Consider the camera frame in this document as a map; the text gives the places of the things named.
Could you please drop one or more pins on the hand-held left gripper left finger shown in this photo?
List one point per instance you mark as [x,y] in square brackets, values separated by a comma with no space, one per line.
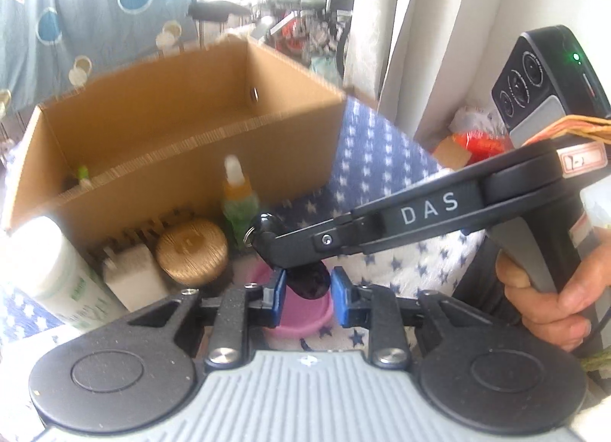
[278,299]

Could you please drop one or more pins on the white green-label bottle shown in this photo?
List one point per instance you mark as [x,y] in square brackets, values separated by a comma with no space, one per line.
[47,265]

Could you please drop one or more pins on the gold-lidded dark jar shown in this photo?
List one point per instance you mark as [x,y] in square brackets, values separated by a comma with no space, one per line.
[191,246]

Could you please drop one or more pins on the green dropper bottle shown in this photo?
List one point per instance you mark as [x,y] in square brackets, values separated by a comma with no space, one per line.
[238,213]

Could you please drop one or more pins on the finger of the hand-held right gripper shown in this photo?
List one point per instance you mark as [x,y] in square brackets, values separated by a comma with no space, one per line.
[305,244]

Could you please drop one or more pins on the black leg rest pad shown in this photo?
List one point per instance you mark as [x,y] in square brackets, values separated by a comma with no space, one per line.
[215,10]

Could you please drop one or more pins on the green lip balm tube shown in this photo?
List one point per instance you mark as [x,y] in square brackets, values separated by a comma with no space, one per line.
[85,179]

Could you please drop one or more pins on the pink round lid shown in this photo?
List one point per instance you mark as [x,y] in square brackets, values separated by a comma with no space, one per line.
[305,318]

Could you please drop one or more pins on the white plug charger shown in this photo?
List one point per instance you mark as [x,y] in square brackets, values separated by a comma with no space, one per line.
[133,275]

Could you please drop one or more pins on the white curtain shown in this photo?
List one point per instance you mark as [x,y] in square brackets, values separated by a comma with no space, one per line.
[420,17]

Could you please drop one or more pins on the white plastic bag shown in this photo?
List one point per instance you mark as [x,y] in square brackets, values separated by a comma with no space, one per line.
[475,120]

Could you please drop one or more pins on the yellow striped cloth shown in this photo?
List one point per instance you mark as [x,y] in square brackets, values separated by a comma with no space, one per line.
[573,129]

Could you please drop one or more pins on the blue white star blanket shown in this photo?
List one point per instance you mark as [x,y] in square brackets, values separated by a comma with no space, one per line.
[377,155]

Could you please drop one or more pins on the black key fob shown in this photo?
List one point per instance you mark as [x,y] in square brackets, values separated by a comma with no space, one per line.
[310,282]

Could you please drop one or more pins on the person's right hand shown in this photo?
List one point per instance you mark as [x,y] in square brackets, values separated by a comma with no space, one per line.
[549,315]

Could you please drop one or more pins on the orange packet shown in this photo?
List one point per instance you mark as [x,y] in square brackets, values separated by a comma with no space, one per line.
[477,144]

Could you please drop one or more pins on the brown cardboard box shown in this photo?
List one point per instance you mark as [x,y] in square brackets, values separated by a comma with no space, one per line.
[191,103]

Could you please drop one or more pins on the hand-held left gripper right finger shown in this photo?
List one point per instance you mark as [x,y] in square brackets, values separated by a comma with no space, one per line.
[340,299]

